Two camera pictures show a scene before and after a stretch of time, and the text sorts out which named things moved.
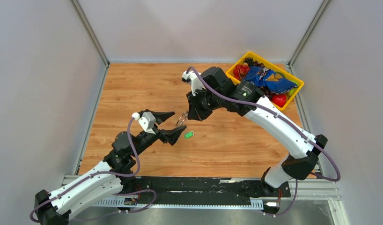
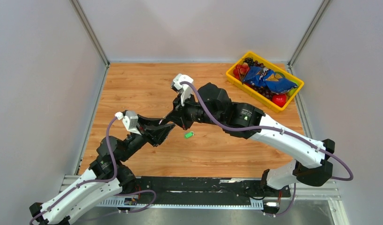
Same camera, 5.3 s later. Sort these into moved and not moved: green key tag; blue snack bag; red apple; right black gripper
Moved: right black gripper
Not moved: red apple; green key tag; blue snack bag
